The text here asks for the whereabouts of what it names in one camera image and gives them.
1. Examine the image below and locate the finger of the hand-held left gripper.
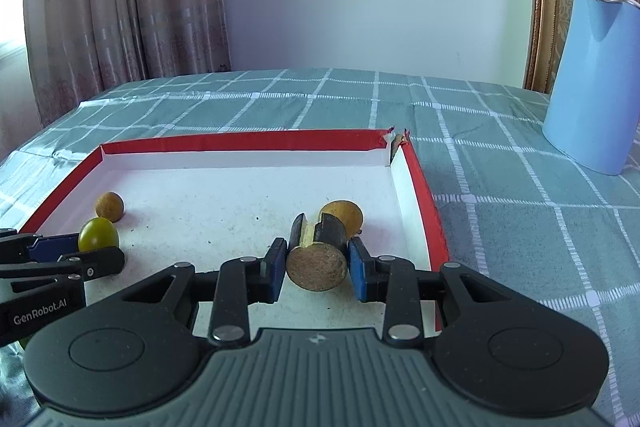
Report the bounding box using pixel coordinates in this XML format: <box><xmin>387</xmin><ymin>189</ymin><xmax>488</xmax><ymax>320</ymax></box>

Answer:
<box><xmin>0</xmin><ymin>228</ymin><xmax>82</xmax><ymax>266</ymax></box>
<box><xmin>0</xmin><ymin>246</ymin><xmax>126</xmax><ymax>294</ymax></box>

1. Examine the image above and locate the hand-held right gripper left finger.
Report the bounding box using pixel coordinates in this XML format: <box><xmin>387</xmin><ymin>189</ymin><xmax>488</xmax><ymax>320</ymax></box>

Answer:
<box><xmin>120</xmin><ymin>237</ymin><xmax>289</xmax><ymax>348</ymax></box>

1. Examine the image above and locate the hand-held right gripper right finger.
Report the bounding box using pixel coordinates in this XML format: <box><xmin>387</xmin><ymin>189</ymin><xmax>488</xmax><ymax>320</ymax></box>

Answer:
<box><xmin>348</xmin><ymin>237</ymin><xmax>521</xmax><ymax>344</ymax></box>

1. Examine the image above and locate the green round fruit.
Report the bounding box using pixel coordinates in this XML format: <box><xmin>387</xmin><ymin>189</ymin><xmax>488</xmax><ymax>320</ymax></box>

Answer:
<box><xmin>78</xmin><ymin>217</ymin><xmax>121</xmax><ymax>253</ymax></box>

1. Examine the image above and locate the wooden spool-shaped block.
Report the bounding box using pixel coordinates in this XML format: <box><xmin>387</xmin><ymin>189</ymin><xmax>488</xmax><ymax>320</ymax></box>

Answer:
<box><xmin>286</xmin><ymin>212</ymin><xmax>352</xmax><ymax>293</ymax></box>

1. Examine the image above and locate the red and white cardboard box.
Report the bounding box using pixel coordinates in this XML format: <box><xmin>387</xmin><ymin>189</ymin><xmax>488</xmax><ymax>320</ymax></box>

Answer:
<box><xmin>17</xmin><ymin>128</ymin><xmax>451</xmax><ymax>339</ymax></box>

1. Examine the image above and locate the dark fruit peel slice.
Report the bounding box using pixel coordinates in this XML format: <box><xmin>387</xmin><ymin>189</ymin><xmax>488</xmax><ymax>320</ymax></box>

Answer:
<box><xmin>288</xmin><ymin>213</ymin><xmax>314</xmax><ymax>254</ymax></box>

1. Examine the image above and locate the small brown round fruit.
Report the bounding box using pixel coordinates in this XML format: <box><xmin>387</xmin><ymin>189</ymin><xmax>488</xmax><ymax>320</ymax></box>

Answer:
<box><xmin>95</xmin><ymin>192</ymin><xmax>125</xmax><ymax>223</ymax></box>

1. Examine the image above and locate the yellow round fruit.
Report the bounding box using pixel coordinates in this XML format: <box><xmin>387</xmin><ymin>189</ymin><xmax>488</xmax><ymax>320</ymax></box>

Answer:
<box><xmin>320</xmin><ymin>200</ymin><xmax>365</xmax><ymax>239</ymax></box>

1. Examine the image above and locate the light blue kettle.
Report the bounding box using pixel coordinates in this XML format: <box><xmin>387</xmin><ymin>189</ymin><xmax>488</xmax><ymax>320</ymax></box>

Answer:
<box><xmin>542</xmin><ymin>0</ymin><xmax>640</xmax><ymax>176</ymax></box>

